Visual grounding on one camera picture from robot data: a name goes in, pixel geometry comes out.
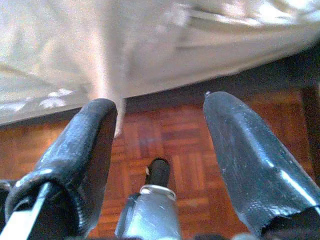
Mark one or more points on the bed with beige floral sheet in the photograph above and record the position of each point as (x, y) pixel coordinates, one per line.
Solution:
(150, 50)

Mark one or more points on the silver right robot leg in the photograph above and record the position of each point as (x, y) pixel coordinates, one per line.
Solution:
(150, 215)

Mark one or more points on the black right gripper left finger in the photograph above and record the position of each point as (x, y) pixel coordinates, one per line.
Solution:
(75, 155)

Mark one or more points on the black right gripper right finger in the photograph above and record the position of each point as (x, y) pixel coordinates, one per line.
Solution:
(250, 160)

